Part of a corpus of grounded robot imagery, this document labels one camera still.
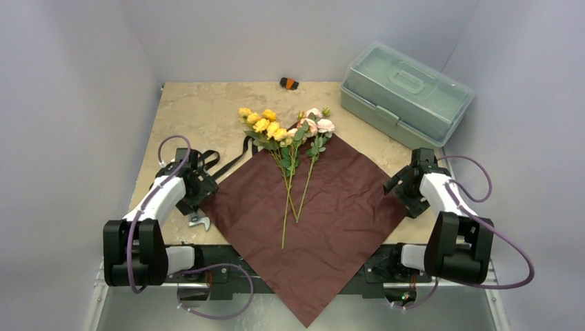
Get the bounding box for yellow fake flower stem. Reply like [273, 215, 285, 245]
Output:
[237, 107, 300, 220]

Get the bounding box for pink fake rose stem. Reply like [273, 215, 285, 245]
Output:
[296, 108, 335, 223]

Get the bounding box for dark red wrapping paper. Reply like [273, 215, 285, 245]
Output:
[200, 136, 406, 326]

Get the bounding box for peach fake rose stem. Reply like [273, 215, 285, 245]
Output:
[279, 112, 314, 250]

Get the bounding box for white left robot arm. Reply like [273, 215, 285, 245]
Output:
[103, 148, 219, 291]

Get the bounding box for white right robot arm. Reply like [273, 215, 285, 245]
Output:
[384, 148, 493, 284]

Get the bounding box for green plastic toolbox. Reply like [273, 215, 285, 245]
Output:
[340, 43, 476, 149]

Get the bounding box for small orange black object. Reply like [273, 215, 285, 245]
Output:
[279, 77, 299, 90]

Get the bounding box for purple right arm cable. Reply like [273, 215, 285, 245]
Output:
[390, 155, 535, 312]

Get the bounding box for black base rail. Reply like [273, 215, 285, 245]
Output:
[162, 243, 434, 304]

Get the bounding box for aluminium frame rail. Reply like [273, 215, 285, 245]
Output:
[84, 150, 513, 331]

